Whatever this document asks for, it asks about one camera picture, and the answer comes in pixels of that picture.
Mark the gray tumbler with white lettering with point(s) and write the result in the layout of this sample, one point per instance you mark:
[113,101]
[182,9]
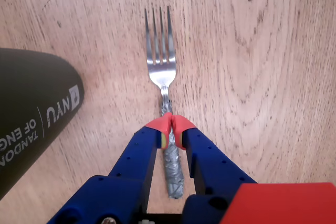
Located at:
[31,103]

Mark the red wrist camera mount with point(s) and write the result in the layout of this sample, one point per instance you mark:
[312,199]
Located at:
[283,205]

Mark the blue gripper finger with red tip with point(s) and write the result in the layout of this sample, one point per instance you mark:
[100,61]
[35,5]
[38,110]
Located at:
[126,171]
[210,163]

